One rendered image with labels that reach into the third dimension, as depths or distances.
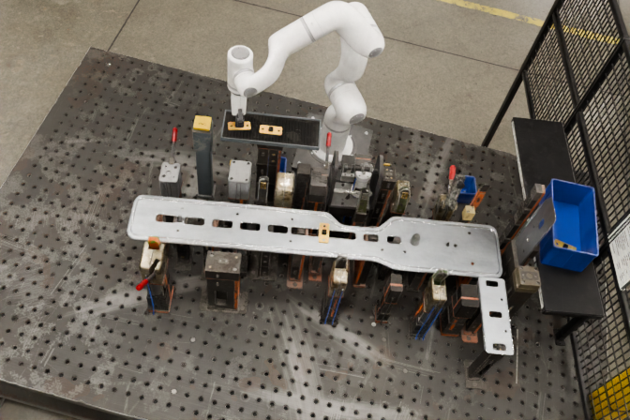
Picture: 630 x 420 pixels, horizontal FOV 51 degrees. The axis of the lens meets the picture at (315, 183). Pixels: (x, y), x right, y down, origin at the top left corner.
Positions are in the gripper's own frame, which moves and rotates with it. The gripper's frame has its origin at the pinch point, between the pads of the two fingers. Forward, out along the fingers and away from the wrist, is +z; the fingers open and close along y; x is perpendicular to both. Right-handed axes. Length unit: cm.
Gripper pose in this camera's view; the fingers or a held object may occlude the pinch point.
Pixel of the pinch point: (238, 115)
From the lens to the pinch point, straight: 245.6
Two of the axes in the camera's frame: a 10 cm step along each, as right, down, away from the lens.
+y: 1.2, 8.3, -5.5
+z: -1.1, 5.6, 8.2
